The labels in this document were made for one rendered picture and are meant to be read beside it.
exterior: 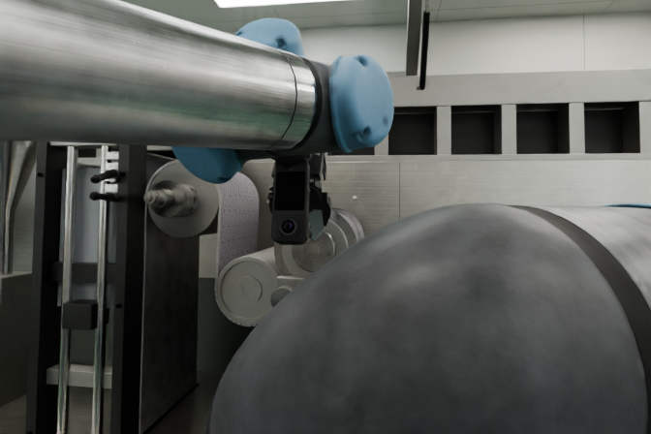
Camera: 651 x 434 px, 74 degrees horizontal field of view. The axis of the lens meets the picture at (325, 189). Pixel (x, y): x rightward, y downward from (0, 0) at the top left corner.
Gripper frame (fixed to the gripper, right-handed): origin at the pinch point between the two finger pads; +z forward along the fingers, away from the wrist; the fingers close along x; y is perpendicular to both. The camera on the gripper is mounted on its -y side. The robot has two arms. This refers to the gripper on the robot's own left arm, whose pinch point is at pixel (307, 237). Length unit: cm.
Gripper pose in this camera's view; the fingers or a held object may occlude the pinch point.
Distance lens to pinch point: 71.9
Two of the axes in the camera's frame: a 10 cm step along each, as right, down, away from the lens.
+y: 1.0, -7.4, 6.7
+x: -9.9, 0.0, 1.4
